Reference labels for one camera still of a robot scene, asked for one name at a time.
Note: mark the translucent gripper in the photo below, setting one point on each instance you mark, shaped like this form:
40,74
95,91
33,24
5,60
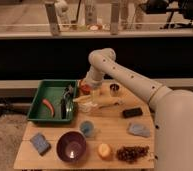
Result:
95,94

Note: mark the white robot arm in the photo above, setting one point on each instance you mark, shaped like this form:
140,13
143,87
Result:
173,142

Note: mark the white paper cup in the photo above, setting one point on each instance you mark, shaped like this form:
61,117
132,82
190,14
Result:
85,107

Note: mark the small metal cup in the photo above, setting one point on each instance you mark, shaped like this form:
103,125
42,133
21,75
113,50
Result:
114,89

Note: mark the blue plastic cup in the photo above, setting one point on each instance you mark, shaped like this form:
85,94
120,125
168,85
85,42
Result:
87,128

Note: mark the red bowl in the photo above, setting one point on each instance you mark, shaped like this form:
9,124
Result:
85,89

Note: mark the green plastic tray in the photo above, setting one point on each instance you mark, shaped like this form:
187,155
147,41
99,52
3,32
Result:
53,91

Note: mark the black rectangular block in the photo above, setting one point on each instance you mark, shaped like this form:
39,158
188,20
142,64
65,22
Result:
133,112

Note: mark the red chili pepper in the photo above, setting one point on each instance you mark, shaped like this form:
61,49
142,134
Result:
49,106

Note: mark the wooden folding table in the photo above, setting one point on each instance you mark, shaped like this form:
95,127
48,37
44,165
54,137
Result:
110,127

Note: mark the light blue cloth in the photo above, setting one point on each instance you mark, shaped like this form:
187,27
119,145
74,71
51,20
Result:
138,130

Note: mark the orange peach fruit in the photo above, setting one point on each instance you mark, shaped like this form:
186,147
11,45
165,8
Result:
104,150

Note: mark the purple bowl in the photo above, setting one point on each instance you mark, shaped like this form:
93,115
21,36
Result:
71,147

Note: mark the bunch of dark grapes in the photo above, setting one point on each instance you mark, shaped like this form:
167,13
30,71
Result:
131,154

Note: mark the blue sponge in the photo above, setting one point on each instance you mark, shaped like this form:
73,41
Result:
40,143

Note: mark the black handled utensil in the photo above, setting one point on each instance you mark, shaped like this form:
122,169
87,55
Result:
63,108

